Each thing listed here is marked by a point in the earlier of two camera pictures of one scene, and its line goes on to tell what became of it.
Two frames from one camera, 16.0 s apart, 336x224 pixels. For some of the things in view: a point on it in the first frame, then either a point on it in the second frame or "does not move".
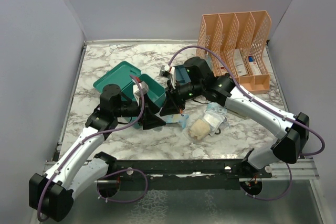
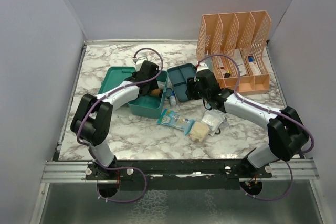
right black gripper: x=171 y=106 → x=192 y=83
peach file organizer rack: x=241 y=39 does not move
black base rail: x=182 y=175 does not move
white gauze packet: x=214 y=119 does not move
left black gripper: x=149 y=120 → x=154 y=85
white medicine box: x=239 y=63 does not move
